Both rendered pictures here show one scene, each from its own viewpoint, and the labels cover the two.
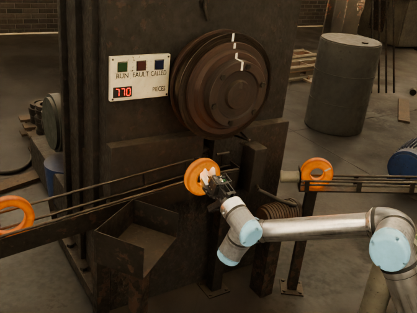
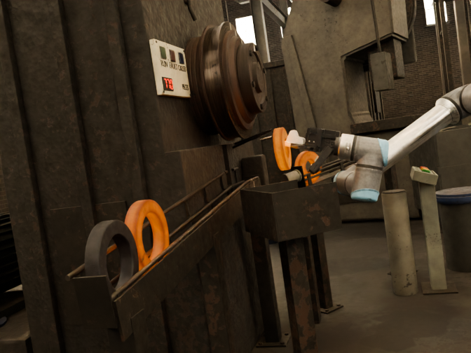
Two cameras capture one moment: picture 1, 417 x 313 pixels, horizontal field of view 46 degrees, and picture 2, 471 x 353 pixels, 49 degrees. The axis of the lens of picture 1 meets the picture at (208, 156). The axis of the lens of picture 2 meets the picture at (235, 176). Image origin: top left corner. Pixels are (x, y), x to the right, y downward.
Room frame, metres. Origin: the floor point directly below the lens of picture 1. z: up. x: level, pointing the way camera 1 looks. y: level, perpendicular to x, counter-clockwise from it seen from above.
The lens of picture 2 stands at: (0.41, 1.35, 0.87)
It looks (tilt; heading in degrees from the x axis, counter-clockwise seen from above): 4 degrees down; 321
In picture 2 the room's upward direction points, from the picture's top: 8 degrees counter-clockwise
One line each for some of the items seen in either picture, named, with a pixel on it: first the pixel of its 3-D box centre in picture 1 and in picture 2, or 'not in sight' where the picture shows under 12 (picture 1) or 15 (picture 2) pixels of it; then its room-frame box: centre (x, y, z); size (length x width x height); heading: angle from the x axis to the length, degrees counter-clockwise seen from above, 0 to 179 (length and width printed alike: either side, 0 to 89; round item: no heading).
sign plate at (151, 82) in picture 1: (139, 77); (172, 70); (1.93, 0.31, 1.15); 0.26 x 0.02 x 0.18; 124
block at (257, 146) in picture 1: (252, 166); (256, 181); (2.18, -0.22, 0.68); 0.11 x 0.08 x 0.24; 34
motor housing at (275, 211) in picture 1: (273, 247); (303, 262); (2.11, -0.38, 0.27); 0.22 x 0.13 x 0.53; 124
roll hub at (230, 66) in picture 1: (236, 93); (254, 78); (1.95, -0.09, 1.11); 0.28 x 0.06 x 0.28; 124
